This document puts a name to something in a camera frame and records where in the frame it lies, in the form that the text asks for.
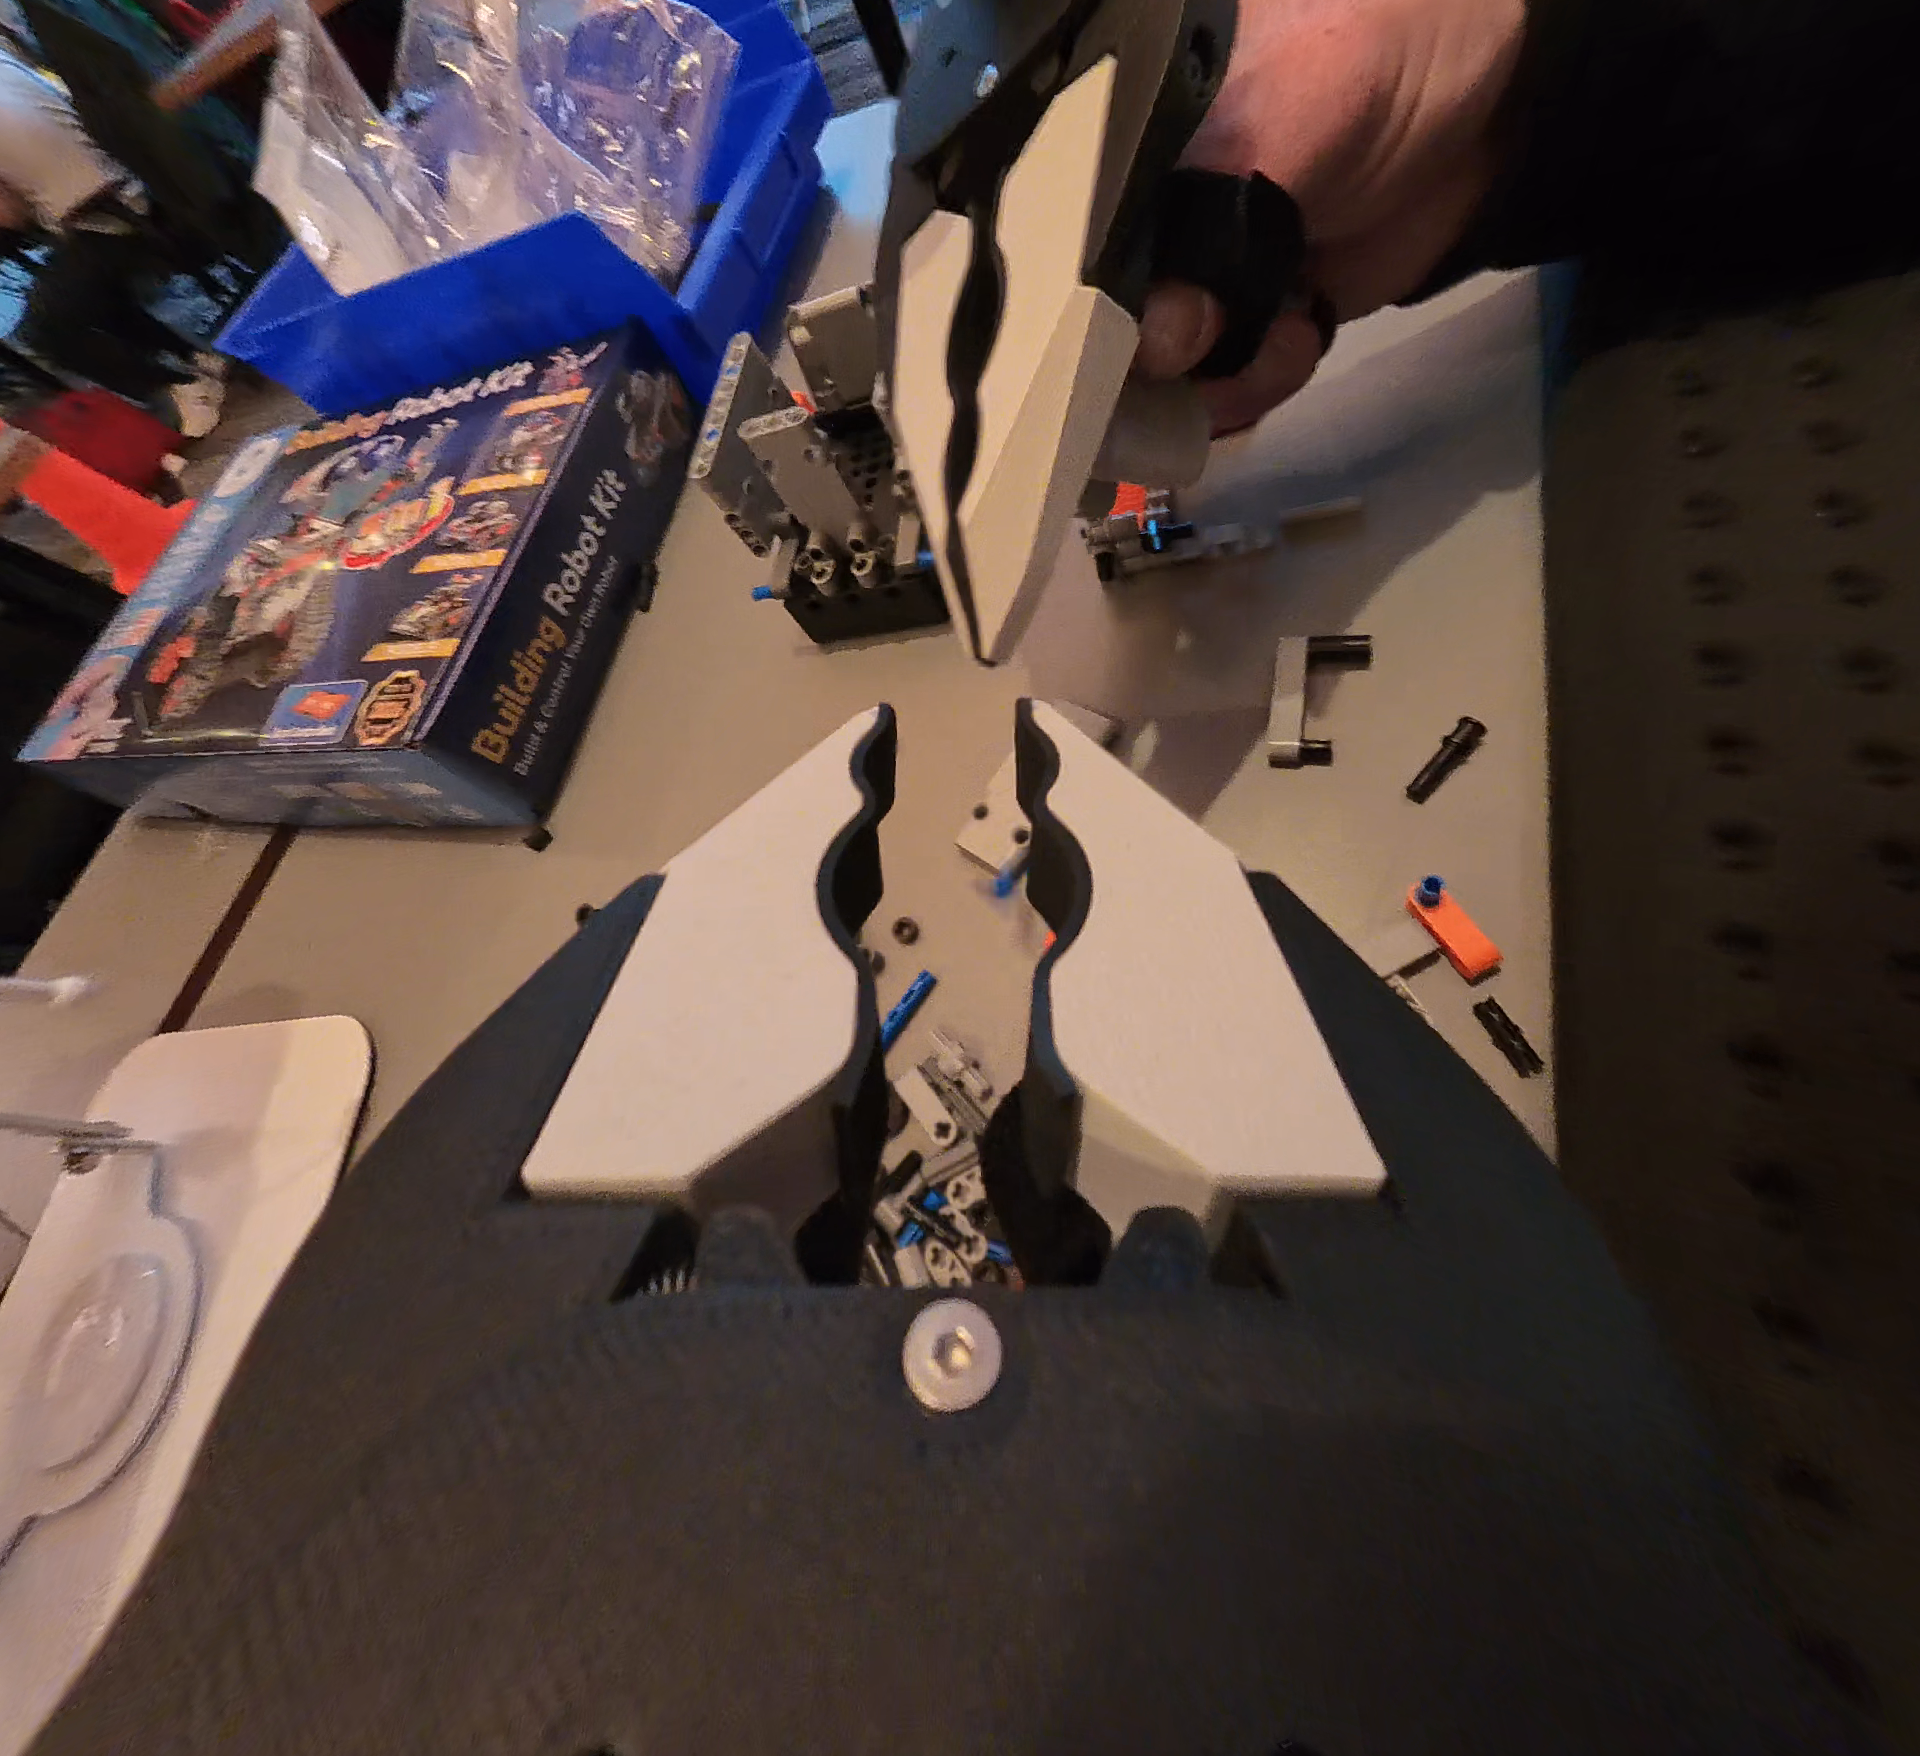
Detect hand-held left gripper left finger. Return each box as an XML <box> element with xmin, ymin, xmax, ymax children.
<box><xmin>519</xmin><ymin>703</ymin><xmax>899</xmax><ymax>1249</ymax></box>

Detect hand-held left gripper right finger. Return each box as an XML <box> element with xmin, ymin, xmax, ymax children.
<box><xmin>1012</xmin><ymin>697</ymin><xmax>1389</xmax><ymax>1253</ymax></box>

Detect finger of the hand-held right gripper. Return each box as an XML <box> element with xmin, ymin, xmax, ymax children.
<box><xmin>891</xmin><ymin>211</ymin><xmax>988</xmax><ymax>657</ymax></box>
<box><xmin>958</xmin><ymin>58</ymin><xmax>1141</xmax><ymax>666</ymax></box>

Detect pile of small building parts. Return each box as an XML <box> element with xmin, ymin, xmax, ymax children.
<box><xmin>860</xmin><ymin>968</ymin><xmax>1029</xmax><ymax>1290</ymax></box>

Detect person's right forearm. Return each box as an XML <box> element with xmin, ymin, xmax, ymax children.
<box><xmin>1409</xmin><ymin>0</ymin><xmax>1920</xmax><ymax>306</ymax></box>

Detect person's right hand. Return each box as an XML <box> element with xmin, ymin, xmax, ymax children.
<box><xmin>1131</xmin><ymin>0</ymin><xmax>1532</xmax><ymax>442</ymax></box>

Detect grey partly built model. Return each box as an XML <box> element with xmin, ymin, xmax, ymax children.
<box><xmin>689</xmin><ymin>282</ymin><xmax>953</xmax><ymax>648</ymax></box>

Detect orange ribbed beam assembly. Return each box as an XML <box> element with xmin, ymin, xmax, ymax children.
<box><xmin>1083</xmin><ymin>483</ymin><xmax>1277</xmax><ymax>581</ymax></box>

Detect orange connector block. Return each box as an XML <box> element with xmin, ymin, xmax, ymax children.
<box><xmin>1406</xmin><ymin>871</ymin><xmax>1505</xmax><ymax>986</ymax></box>

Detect grey rectangular panel piece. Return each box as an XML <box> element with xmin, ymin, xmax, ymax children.
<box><xmin>958</xmin><ymin>697</ymin><xmax>1118</xmax><ymax>880</ymax></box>

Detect black long pin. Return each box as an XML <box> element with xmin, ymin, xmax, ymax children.
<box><xmin>1406</xmin><ymin>718</ymin><xmax>1491</xmax><ymax>802</ymax></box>

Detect blue plastic bin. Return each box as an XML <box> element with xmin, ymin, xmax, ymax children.
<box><xmin>217</xmin><ymin>0</ymin><xmax>835</xmax><ymax>415</ymax></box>

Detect clear plastic bags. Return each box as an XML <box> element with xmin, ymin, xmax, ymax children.
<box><xmin>253</xmin><ymin>0</ymin><xmax>744</xmax><ymax>295</ymax></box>

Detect white book stand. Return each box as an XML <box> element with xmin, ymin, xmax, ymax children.
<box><xmin>0</xmin><ymin>976</ymin><xmax>372</xmax><ymax>1697</ymax></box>

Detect blue robot kit box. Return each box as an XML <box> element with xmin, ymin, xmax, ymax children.
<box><xmin>18</xmin><ymin>322</ymin><xmax>699</xmax><ymax>829</ymax></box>

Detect red bag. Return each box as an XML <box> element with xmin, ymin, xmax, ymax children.
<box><xmin>0</xmin><ymin>391</ymin><xmax>197</xmax><ymax>588</ymax></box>

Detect grey bracket frame piece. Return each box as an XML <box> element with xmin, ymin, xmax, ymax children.
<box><xmin>1266</xmin><ymin>636</ymin><xmax>1374</xmax><ymax>770</ymax></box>

